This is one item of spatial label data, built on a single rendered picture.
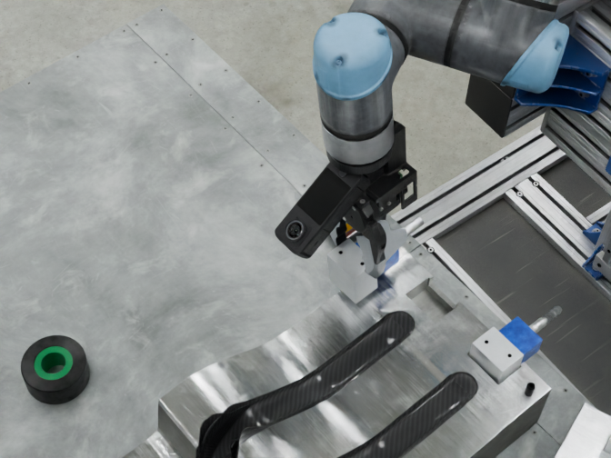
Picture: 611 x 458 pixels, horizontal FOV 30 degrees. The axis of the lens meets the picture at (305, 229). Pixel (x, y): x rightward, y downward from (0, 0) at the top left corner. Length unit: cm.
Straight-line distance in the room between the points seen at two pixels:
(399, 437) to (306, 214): 29
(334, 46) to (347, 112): 7
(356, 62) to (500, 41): 15
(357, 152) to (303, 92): 163
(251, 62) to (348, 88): 177
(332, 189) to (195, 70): 58
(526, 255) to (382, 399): 101
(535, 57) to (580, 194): 128
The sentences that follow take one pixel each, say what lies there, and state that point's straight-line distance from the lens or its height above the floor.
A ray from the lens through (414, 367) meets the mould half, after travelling 136.
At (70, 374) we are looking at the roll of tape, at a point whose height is 84.
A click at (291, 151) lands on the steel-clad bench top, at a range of 165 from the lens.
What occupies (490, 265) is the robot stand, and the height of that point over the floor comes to 21.
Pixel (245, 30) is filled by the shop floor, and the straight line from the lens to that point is 294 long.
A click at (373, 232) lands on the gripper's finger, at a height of 105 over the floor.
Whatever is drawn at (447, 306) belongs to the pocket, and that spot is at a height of 87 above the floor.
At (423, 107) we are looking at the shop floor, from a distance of 279.
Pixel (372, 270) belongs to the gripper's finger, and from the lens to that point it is 133.
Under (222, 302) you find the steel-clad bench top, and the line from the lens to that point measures 150.
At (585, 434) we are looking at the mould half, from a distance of 140.
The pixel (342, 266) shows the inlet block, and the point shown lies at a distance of 135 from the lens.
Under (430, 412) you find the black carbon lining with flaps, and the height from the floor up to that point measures 88.
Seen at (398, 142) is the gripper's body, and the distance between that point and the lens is 124.
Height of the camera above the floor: 208
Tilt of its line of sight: 55 degrees down
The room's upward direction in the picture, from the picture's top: 2 degrees clockwise
